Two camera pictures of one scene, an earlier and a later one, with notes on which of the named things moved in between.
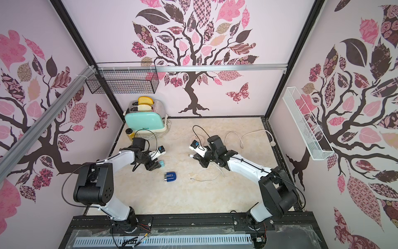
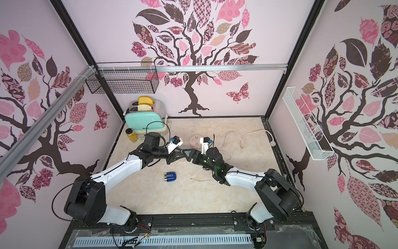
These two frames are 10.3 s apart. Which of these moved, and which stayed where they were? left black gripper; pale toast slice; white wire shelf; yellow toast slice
Moved: left black gripper
Stayed: white wire shelf; pale toast slice; yellow toast slice
